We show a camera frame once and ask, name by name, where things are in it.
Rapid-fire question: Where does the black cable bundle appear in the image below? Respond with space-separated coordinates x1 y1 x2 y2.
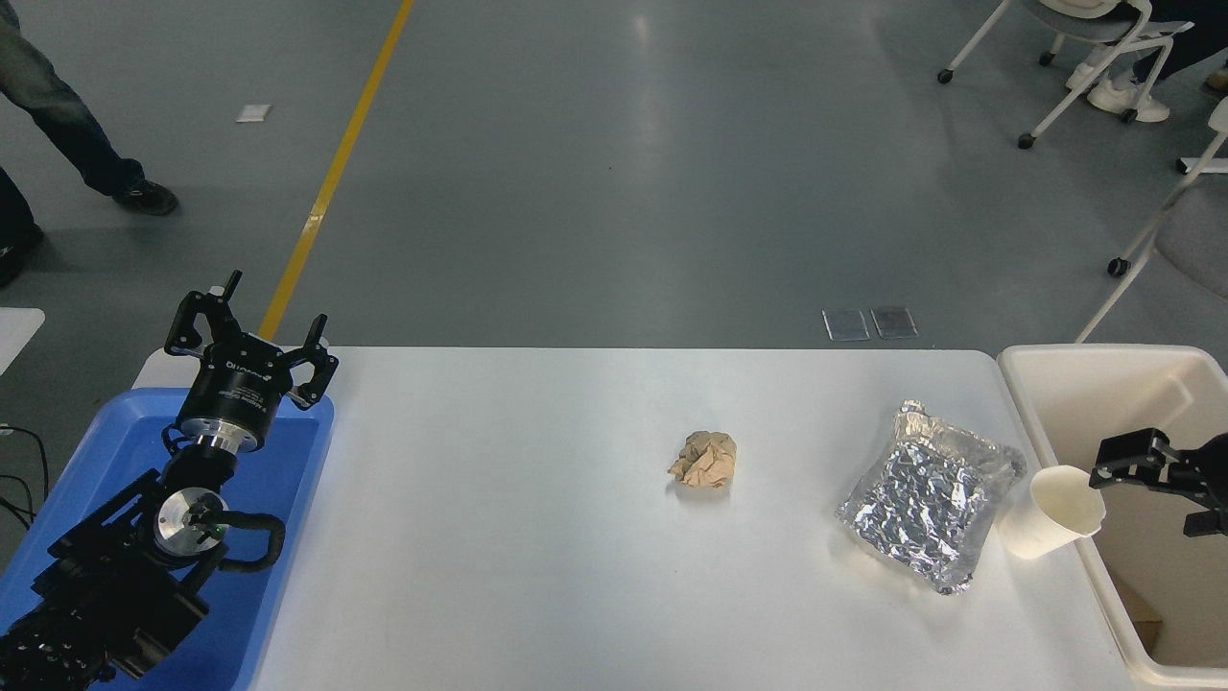
0 422 49 529

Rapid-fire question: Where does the walking person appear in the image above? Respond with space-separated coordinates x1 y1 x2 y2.
0 0 180 289

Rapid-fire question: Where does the seated person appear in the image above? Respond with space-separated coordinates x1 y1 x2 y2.
1041 0 1228 124

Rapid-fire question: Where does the silver foil tray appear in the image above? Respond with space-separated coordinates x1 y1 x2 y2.
835 400 1027 594

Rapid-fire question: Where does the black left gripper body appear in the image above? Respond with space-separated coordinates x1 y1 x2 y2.
179 336 294 437

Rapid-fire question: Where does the white chair with grey seat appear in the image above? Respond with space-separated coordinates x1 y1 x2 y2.
1074 96 1228 345
937 0 1200 150

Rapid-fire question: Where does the white side table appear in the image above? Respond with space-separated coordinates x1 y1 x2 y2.
0 307 46 377

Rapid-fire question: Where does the blue plastic tray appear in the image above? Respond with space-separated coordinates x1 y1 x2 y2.
0 387 336 691

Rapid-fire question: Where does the crumpled tan paper ball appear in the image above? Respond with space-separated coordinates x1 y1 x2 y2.
668 430 739 490

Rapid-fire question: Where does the large pale plastic bin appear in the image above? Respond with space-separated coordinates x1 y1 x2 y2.
998 344 1228 687

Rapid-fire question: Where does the white paper cup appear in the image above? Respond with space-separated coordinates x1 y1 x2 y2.
998 465 1107 560

